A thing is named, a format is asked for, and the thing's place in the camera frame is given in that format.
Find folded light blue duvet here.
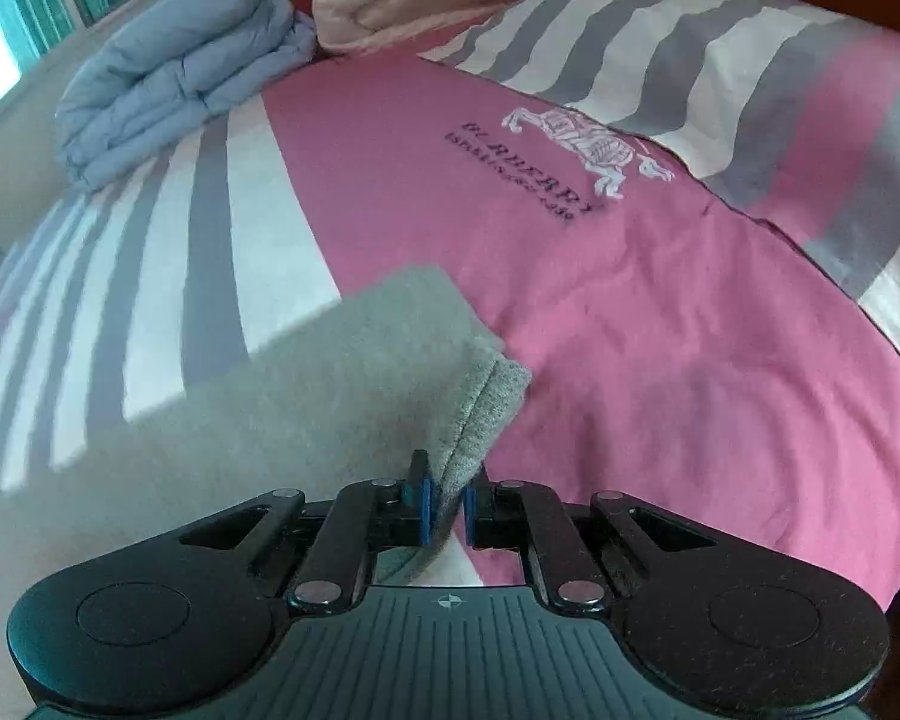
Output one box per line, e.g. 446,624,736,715
55,0,320,193

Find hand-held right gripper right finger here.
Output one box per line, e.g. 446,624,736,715
462,463,718,614

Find striped pillow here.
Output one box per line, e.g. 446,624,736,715
418,0,900,395

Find grey pants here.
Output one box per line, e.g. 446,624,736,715
0,262,534,720

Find striped pink bed sheet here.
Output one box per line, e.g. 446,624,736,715
0,11,900,720

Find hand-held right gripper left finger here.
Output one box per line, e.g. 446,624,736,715
180,450,436,612

